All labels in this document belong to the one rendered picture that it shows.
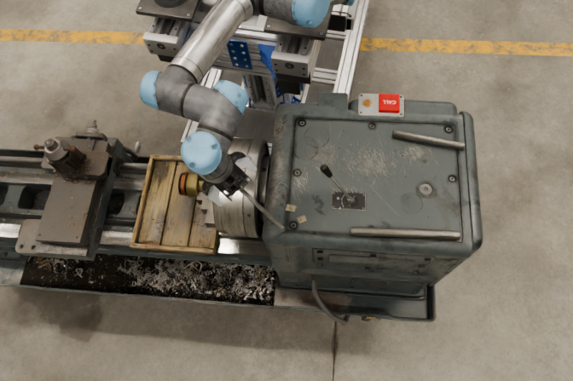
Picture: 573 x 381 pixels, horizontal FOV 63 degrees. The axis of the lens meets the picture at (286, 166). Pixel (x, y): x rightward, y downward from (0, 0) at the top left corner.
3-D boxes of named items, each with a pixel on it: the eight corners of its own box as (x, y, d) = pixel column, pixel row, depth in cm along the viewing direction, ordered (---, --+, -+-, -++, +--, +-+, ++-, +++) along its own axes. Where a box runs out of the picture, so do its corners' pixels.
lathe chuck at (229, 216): (263, 152, 169) (248, 126, 139) (255, 239, 163) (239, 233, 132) (238, 151, 170) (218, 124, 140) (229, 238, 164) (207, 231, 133)
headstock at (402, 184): (442, 154, 174) (474, 98, 139) (449, 285, 155) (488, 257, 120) (284, 147, 180) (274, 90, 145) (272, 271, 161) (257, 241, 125)
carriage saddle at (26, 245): (124, 144, 185) (118, 136, 180) (95, 261, 167) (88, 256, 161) (54, 140, 188) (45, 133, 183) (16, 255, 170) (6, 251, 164)
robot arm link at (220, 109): (196, 69, 94) (175, 118, 92) (246, 84, 92) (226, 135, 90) (208, 84, 102) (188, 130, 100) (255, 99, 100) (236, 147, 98)
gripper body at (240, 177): (231, 202, 114) (220, 194, 102) (206, 178, 115) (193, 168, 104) (253, 180, 114) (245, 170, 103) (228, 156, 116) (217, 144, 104)
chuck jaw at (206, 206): (231, 192, 148) (226, 228, 142) (234, 199, 152) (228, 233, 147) (197, 190, 149) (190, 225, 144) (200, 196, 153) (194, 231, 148)
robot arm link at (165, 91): (236, -52, 118) (129, 79, 93) (276, -43, 115) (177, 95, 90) (240, -12, 127) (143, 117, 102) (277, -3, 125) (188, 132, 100)
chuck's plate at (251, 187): (272, 152, 169) (260, 127, 138) (265, 240, 163) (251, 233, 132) (263, 152, 169) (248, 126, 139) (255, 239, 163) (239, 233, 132)
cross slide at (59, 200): (114, 137, 180) (109, 132, 176) (85, 246, 163) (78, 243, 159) (72, 135, 182) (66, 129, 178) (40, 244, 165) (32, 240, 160)
